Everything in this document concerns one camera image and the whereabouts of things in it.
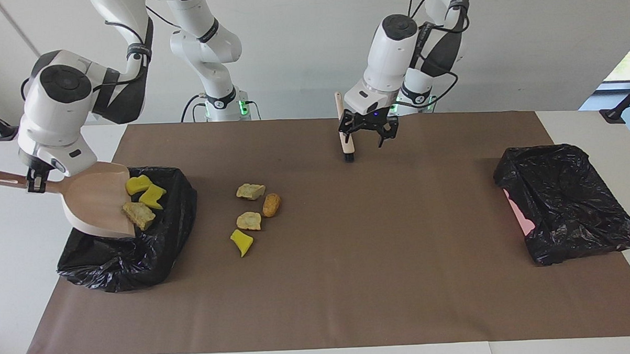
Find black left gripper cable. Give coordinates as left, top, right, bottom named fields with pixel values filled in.
left=390, top=0, right=473, bottom=110

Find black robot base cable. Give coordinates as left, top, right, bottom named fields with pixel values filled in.
left=180, top=94, right=209, bottom=123

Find yellow sponge piece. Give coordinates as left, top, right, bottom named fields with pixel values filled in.
left=125, top=174, right=153, bottom=196
left=229, top=228, right=255, bottom=259
left=137, top=183, right=168, bottom=211

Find pink plastic dustpan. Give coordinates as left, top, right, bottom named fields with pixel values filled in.
left=0, top=160, right=137, bottom=244

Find black plastic trash bag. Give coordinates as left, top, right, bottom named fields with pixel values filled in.
left=492, top=141, right=630, bottom=268
left=53, top=161, right=201, bottom=295

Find brown bread roll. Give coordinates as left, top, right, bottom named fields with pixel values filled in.
left=261, top=193, right=282, bottom=218

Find pink trash bin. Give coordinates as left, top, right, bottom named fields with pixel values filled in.
left=502, top=187, right=536, bottom=239

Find beige brush black bristles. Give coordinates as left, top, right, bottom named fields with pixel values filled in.
left=334, top=91, right=356, bottom=163

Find brown paper table mat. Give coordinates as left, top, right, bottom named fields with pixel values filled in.
left=16, top=107, right=630, bottom=354

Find beige sponge chunk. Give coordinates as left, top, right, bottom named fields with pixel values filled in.
left=236, top=182, right=267, bottom=202
left=122, top=201, right=157, bottom=231
left=236, top=211, right=263, bottom=232

